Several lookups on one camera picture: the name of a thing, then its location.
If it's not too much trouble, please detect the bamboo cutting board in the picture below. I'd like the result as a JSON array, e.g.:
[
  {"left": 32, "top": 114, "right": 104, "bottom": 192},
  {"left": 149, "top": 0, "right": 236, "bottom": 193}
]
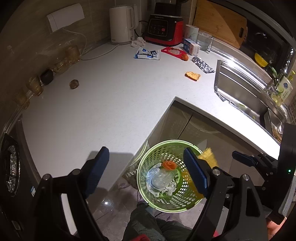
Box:
[{"left": 193, "top": 1, "right": 247, "bottom": 49}]

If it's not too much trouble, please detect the white electric kettle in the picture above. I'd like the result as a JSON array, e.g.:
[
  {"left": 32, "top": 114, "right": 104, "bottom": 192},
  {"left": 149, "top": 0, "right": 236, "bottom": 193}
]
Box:
[{"left": 109, "top": 5, "right": 139, "bottom": 45}]

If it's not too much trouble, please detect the clear plastic bag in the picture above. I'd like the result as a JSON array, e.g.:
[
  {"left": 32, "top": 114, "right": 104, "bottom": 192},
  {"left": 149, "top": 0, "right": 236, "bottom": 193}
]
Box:
[{"left": 151, "top": 168, "right": 176, "bottom": 190}]

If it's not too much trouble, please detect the silver blister pack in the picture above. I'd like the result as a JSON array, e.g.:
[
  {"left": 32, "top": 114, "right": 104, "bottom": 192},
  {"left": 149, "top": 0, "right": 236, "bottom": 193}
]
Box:
[{"left": 191, "top": 56, "right": 215, "bottom": 74}]

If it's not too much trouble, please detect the metal spoon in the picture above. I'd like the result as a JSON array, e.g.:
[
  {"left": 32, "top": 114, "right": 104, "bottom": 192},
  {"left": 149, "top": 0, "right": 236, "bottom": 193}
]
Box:
[{"left": 276, "top": 123, "right": 284, "bottom": 136}]

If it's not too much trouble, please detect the small orange fruit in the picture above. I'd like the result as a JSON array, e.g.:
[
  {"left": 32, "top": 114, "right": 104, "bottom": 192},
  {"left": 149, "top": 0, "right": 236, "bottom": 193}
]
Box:
[{"left": 181, "top": 54, "right": 189, "bottom": 61}]

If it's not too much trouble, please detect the dark round jar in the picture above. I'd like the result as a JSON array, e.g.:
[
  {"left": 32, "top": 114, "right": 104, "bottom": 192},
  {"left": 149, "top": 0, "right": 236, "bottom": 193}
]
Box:
[{"left": 40, "top": 68, "right": 54, "bottom": 85}]

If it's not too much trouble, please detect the blue white wipes packet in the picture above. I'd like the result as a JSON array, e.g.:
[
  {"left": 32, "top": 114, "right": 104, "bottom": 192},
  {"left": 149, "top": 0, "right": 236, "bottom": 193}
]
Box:
[{"left": 134, "top": 47, "right": 161, "bottom": 60}]

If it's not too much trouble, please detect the white ceramic cup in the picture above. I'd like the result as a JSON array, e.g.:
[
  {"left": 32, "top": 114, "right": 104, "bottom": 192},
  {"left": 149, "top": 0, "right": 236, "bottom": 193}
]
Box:
[{"left": 184, "top": 25, "right": 199, "bottom": 43}]

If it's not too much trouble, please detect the amber glass teapot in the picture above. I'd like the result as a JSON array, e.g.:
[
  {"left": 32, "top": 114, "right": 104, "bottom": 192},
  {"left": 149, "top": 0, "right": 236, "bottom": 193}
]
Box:
[{"left": 52, "top": 57, "right": 70, "bottom": 75}]

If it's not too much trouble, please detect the amber glass cup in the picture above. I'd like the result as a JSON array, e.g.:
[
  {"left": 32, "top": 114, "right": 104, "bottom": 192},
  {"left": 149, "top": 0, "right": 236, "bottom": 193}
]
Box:
[
  {"left": 13, "top": 88, "right": 30, "bottom": 109},
  {"left": 65, "top": 45, "right": 81, "bottom": 64},
  {"left": 26, "top": 75, "right": 44, "bottom": 96}
]

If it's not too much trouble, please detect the stainless steel sink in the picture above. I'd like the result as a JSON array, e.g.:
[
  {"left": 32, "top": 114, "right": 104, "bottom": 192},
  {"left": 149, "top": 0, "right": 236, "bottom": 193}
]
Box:
[{"left": 214, "top": 60, "right": 290, "bottom": 142}]

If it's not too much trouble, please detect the person right hand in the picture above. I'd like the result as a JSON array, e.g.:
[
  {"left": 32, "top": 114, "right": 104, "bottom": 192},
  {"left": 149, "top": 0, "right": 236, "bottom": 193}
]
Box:
[{"left": 267, "top": 217, "right": 287, "bottom": 240}]

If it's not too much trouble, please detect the yellow bowl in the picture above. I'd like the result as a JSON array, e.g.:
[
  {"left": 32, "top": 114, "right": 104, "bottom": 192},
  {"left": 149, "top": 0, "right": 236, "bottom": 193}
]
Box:
[{"left": 254, "top": 52, "right": 268, "bottom": 68}]

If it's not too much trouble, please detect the chrome faucet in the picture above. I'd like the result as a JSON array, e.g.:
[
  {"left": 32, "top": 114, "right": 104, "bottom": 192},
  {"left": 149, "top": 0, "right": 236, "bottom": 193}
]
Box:
[{"left": 266, "top": 46, "right": 295, "bottom": 95}]

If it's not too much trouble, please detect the brown walnut shell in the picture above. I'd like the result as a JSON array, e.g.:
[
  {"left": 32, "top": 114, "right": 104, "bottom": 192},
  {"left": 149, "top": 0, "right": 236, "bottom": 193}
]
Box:
[{"left": 69, "top": 79, "right": 79, "bottom": 89}]

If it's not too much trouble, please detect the white wall socket cover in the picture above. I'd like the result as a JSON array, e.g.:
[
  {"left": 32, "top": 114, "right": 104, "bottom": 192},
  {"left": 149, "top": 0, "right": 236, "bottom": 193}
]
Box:
[{"left": 47, "top": 4, "right": 85, "bottom": 32}]

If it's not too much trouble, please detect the red black blender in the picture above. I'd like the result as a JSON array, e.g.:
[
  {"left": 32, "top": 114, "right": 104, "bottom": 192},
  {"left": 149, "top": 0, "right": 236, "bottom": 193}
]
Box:
[{"left": 144, "top": 0, "right": 185, "bottom": 47}]

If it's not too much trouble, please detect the crumpled white tissue by kettle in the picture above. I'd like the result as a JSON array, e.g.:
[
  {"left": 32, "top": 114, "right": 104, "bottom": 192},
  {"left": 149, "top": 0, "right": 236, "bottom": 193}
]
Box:
[{"left": 131, "top": 37, "right": 145, "bottom": 48}]

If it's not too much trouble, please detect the white paper tissue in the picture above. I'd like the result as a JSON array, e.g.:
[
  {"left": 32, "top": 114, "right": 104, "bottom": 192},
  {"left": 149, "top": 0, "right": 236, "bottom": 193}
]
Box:
[{"left": 159, "top": 181, "right": 177, "bottom": 196}]

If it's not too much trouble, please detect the dish soap bottle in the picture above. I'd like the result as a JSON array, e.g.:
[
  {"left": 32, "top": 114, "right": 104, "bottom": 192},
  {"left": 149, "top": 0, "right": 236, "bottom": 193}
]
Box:
[{"left": 270, "top": 70, "right": 295, "bottom": 106}]

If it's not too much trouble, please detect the clear glass mug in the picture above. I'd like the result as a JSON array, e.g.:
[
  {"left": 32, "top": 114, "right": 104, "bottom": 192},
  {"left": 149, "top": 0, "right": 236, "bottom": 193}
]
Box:
[{"left": 197, "top": 31, "right": 214, "bottom": 53}]

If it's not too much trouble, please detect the green perforated trash basket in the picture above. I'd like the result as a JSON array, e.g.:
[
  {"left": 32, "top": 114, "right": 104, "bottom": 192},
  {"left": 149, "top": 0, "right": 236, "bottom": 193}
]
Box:
[{"left": 137, "top": 140, "right": 203, "bottom": 213}]

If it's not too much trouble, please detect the bread slice piece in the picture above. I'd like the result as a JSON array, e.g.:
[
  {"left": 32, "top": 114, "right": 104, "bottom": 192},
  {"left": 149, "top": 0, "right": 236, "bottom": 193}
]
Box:
[{"left": 185, "top": 71, "right": 201, "bottom": 81}]

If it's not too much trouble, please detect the white kettle cable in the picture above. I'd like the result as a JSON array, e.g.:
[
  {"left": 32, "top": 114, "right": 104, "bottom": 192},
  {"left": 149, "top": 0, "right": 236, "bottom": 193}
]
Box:
[{"left": 62, "top": 27, "right": 120, "bottom": 61}]

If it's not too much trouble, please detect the red snack packet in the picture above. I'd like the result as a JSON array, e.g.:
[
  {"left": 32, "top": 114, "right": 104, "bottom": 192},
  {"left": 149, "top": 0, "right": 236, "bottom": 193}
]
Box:
[{"left": 161, "top": 47, "right": 186, "bottom": 59}]

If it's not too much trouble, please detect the yellow foam fruit net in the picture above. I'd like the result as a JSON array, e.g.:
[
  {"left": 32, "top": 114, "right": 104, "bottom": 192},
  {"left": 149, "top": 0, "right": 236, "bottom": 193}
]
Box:
[{"left": 181, "top": 148, "right": 218, "bottom": 200}]

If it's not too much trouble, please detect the small blue white carton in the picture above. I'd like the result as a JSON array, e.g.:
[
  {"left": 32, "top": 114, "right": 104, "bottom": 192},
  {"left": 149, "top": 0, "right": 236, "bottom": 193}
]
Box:
[{"left": 183, "top": 39, "right": 200, "bottom": 56}]

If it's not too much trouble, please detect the orange foam fruit net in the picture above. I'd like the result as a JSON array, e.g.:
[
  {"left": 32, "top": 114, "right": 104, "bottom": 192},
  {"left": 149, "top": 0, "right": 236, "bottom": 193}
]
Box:
[{"left": 162, "top": 161, "right": 177, "bottom": 171}]

